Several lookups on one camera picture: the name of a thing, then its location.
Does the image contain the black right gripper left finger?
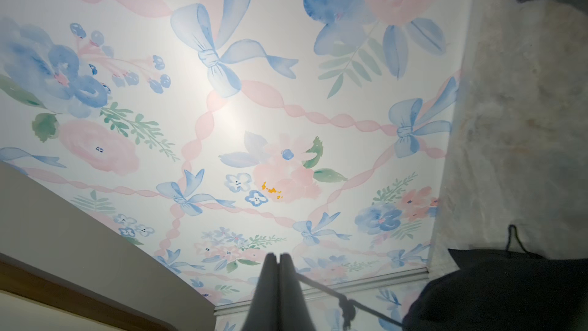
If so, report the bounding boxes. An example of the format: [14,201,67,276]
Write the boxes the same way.
[241,253,279,331]

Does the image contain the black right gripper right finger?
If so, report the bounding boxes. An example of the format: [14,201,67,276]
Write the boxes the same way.
[278,253,315,331]

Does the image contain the plain black drawstring pouch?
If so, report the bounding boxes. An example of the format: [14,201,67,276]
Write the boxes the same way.
[293,224,588,331]

